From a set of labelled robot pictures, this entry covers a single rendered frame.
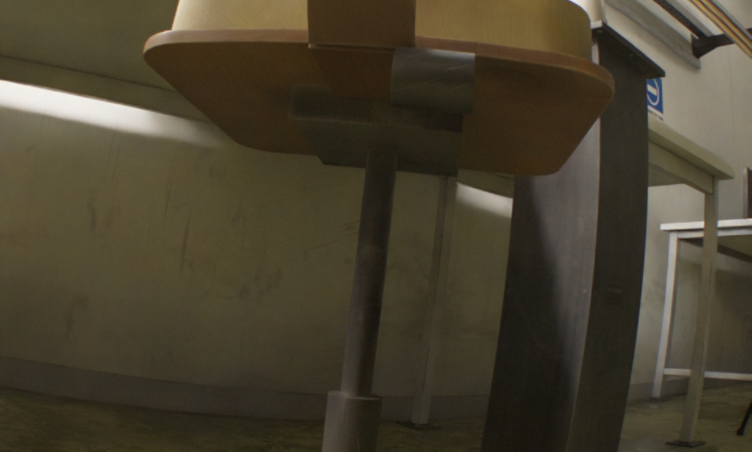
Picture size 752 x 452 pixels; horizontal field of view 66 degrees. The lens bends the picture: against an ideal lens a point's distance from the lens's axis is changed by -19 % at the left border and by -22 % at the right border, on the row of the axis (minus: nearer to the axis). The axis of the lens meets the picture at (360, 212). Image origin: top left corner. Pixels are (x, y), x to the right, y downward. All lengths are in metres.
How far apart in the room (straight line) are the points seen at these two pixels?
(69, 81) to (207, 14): 1.29
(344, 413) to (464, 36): 0.34
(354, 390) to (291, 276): 1.49
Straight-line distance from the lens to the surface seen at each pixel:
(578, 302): 1.04
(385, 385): 2.32
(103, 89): 1.82
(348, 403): 0.62
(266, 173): 2.08
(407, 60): 0.43
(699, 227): 3.40
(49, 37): 1.60
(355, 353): 0.63
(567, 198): 1.08
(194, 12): 0.55
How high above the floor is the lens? 0.38
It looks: 8 degrees up
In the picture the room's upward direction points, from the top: 6 degrees clockwise
